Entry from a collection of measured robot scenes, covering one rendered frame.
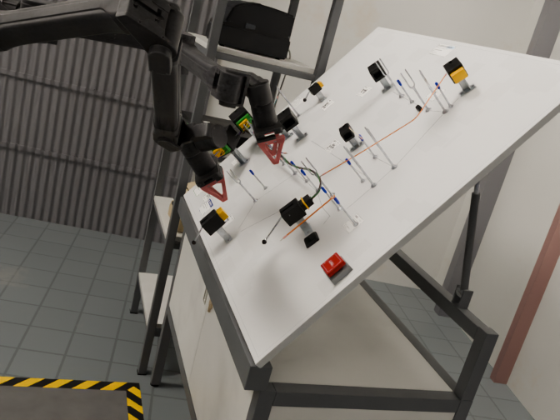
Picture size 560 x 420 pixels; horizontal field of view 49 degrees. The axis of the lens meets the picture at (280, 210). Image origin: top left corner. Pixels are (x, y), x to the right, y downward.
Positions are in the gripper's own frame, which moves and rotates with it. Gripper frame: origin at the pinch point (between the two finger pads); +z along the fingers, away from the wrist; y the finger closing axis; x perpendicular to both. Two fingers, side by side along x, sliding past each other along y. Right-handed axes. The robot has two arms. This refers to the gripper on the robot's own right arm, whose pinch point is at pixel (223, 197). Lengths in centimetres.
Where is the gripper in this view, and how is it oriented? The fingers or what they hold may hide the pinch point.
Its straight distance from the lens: 159.3
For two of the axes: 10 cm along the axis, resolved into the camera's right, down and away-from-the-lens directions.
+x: -8.9, 4.5, 1.0
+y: -1.4, -4.6, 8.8
